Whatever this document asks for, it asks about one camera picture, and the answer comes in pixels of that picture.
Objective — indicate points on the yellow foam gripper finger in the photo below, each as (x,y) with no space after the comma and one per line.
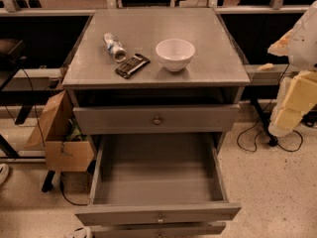
(301,95)
(286,119)

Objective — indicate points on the dark rxbar chocolate bar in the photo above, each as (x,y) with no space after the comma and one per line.
(132,65)

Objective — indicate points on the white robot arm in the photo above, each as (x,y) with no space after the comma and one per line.
(300,46)

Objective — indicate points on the grey top drawer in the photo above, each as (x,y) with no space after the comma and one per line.
(156,119)

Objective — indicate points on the grey drawer cabinet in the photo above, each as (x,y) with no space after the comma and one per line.
(215,75)

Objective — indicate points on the grey bottom drawer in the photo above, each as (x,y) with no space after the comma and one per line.
(169,230)

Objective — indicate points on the grey open middle drawer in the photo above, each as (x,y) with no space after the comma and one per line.
(157,179)

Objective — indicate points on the white ceramic bowl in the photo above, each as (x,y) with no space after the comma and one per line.
(175,54)

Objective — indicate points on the clear plastic water bottle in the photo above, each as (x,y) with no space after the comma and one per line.
(114,47)

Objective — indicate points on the brown cardboard box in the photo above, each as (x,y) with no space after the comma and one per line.
(53,134)

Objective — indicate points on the black table left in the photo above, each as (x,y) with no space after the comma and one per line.
(11,62)

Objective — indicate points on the white shoe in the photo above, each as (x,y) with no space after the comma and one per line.
(4,171)

